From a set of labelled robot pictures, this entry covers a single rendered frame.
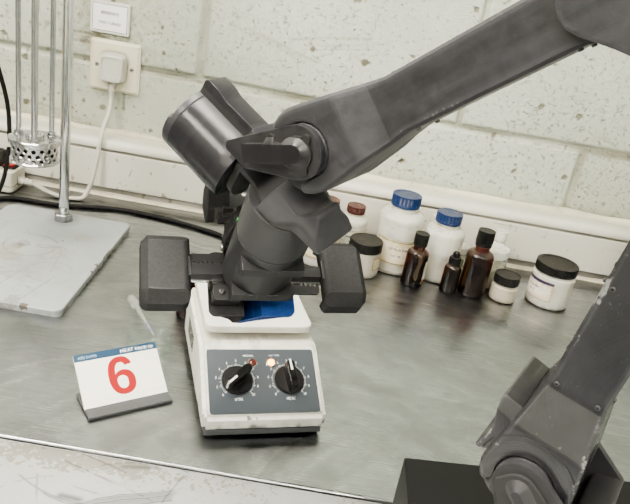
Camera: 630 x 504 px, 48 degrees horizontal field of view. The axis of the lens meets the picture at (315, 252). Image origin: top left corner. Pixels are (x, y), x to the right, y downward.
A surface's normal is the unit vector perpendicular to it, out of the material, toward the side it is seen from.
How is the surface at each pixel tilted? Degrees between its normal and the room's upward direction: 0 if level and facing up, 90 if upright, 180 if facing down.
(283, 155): 93
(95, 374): 40
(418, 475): 5
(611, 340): 93
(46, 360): 0
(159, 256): 35
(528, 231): 90
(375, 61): 90
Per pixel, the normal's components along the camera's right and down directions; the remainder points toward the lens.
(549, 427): -0.35, -0.15
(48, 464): 0.16, -0.90
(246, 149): -0.55, 0.30
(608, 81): -0.06, 0.40
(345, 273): 0.27, -0.49
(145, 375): 0.47, -0.42
